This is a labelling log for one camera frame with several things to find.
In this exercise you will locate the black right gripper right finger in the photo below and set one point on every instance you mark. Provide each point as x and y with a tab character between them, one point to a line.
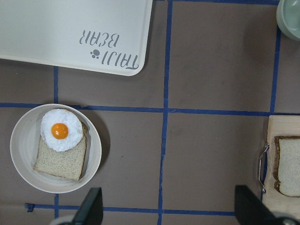
249	210

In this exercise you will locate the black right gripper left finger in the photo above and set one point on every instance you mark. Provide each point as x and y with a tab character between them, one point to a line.
91	209

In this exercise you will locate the bread slice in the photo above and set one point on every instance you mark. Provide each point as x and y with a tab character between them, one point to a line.
286	169
67	164

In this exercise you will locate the white round plate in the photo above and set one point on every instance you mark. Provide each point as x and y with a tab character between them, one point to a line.
24	149

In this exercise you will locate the fried egg toy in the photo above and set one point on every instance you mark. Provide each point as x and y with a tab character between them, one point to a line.
61	130

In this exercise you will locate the wooden cutting board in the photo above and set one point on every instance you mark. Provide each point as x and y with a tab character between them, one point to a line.
284	125

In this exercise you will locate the cream rectangular serving tray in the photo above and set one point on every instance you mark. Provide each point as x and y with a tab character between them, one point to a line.
108	36

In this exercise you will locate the light green bowl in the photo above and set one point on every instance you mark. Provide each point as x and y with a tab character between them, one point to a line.
288	18

